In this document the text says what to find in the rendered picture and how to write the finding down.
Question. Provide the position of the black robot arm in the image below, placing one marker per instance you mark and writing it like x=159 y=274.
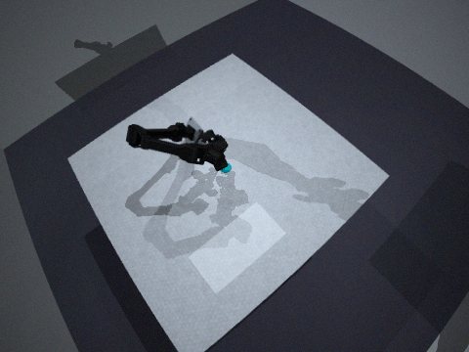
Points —
x=150 y=139

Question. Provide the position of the cyan circle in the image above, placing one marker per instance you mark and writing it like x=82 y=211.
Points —
x=227 y=169

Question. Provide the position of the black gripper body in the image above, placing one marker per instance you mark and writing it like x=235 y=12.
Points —
x=206 y=136

